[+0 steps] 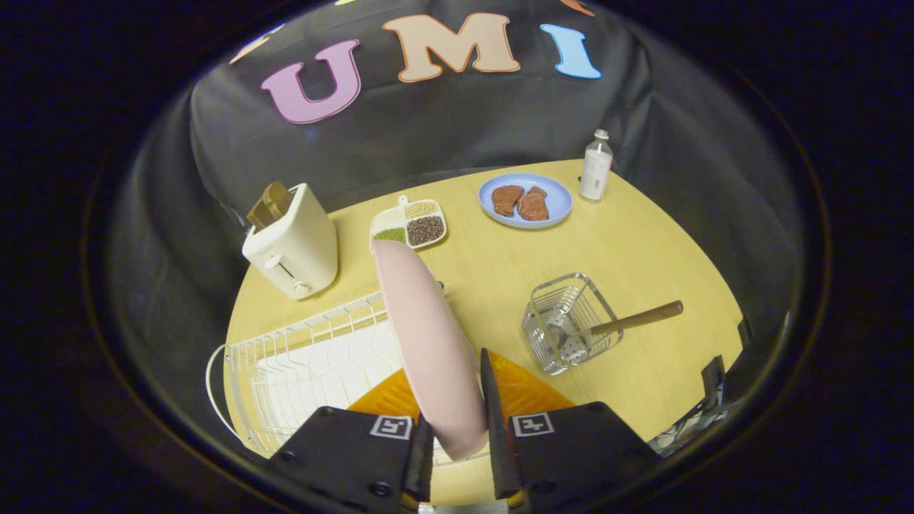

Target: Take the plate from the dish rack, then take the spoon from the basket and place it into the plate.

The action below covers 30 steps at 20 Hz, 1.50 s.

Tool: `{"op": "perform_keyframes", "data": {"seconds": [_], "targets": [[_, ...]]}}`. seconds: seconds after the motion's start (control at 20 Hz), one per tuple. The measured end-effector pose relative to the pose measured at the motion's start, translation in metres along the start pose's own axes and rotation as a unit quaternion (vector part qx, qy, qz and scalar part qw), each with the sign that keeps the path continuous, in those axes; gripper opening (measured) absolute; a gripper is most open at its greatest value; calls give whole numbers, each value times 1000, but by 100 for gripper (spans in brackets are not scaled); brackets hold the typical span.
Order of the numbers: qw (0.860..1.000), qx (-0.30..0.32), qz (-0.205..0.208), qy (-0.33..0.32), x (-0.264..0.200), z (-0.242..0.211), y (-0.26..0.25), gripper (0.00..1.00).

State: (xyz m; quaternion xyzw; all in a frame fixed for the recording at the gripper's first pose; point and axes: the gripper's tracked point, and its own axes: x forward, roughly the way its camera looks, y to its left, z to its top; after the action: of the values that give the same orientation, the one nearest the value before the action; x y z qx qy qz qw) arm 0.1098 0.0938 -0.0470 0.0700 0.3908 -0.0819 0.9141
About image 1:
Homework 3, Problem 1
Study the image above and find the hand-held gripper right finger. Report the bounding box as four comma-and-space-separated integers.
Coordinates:
479, 348, 663, 514

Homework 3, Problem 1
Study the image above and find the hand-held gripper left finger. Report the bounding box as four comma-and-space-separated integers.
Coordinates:
268, 368, 435, 513

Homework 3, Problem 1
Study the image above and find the white wire dish rack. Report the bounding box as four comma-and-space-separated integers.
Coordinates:
206, 281, 493, 468

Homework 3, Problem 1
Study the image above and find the pink plate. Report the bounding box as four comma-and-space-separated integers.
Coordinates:
371, 239, 491, 461

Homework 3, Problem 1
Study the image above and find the clear wire basket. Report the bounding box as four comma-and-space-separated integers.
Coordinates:
521, 272, 624, 376

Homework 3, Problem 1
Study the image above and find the wooden-handled slotted spoon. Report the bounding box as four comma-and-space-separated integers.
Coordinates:
546, 300, 684, 352

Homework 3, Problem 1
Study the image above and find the blue plate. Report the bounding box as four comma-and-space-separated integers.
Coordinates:
478, 173, 574, 230

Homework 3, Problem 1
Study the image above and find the cream toaster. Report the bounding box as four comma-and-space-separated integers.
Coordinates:
241, 182, 339, 301

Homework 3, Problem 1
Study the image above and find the white divided grain tray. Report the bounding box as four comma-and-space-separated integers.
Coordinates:
369, 195, 448, 253

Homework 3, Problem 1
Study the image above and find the brown meat patty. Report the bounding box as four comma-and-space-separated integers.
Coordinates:
491, 185, 526, 218
517, 186, 551, 222

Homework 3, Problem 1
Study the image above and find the toast slice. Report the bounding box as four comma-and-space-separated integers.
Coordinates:
246, 181, 293, 229

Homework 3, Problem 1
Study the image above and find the small clear bottle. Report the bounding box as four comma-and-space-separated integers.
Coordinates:
578, 128, 614, 202

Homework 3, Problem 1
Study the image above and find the black backdrop cloth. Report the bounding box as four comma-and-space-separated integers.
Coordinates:
107, 0, 804, 458

